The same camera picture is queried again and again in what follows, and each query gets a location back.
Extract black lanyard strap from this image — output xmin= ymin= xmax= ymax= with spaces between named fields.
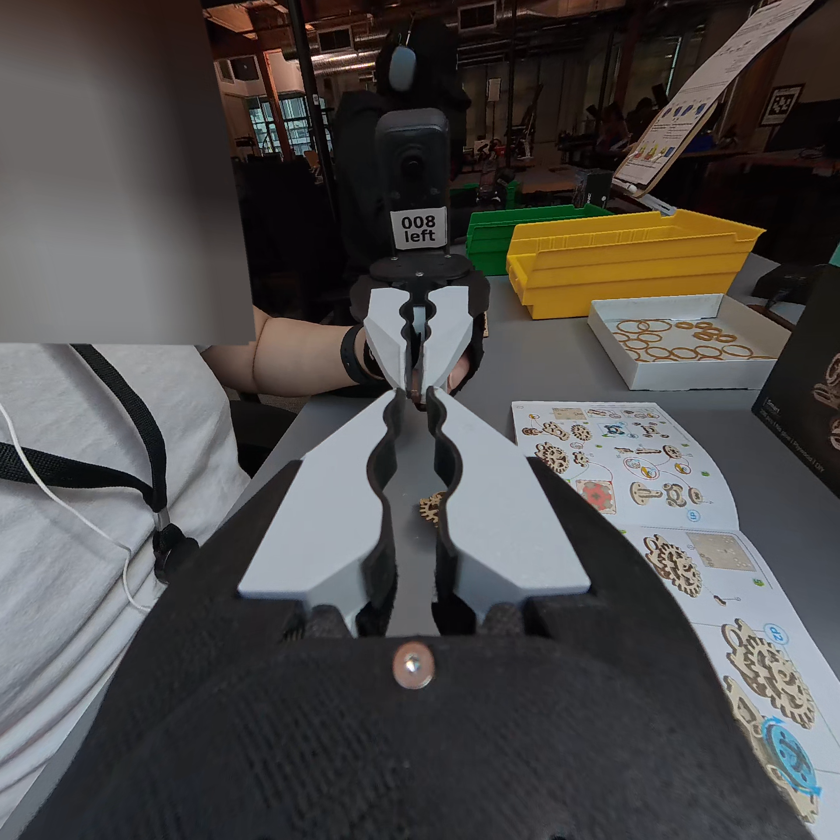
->
xmin=0 ymin=344 xmax=201 ymax=585

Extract instruction sheet on clipboard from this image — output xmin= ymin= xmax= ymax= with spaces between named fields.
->
xmin=613 ymin=0 xmax=824 ymax=196

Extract grey headphones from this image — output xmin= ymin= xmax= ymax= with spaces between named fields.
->
xmin=387 ymin=29 xmax=421 ymax=93

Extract pile of wooden rings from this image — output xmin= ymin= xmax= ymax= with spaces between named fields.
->
xmin=613 ymin=317 xmax=775 ymax=363

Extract small black box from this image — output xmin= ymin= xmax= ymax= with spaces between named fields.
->
xmin=574 ymin=167 xmax=614 ymax=210

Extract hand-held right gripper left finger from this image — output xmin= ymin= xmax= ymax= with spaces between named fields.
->
xmin=236 ymin=387 xmax=408 ymax=637

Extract flat black device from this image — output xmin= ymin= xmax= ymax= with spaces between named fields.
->
xmin=751 ymin=262 xmax=828 ymax=301

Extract black smartwatch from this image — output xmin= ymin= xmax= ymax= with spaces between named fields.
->
xmin=340 ymin=323 xmax=385 ymax=386

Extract black and white marker tag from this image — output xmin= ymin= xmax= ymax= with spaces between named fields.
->
xmin=761 ymin=83 xmax=807 ymax=127

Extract folded assembly instruction sheet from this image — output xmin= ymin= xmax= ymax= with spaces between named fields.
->
xmin=511 ymin=400 xmax=824 ymax=824

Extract white cardboard box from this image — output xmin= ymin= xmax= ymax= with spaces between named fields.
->
xmin=587 ymin=293 xmax=793 ymax=391

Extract person's left forearm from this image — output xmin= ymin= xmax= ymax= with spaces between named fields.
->
xmin=200 ymin=305 xmax=352 ymax=398

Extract yellow plastic bin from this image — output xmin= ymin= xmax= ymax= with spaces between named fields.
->
xmin=507 ymin=209 xmax=767 ymax=321

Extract thin white cable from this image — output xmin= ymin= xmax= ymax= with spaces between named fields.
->
xmin=0 ymin=400 xmax=155 ymax=614

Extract green plastic bin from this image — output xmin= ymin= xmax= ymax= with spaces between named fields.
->
xmin=466 ymin=203 xmax=614 ymax=277

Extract black pole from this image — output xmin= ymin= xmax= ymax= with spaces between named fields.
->
xmin=289 ymin=0 xmax=336 ymax=224

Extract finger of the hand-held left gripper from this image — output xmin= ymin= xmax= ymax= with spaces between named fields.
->
xmin=363 ymin=289 xmax=414 ymax=392
xmin=420 ymin=287 xmax=475 ymax=391

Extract black product box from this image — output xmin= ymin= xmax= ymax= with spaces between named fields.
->
xmin=751 ymin=262 xmax=840 ymax=500

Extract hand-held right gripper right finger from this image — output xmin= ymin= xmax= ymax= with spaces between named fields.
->
xmin=425 ymin=386 xmax=593 ymax=636

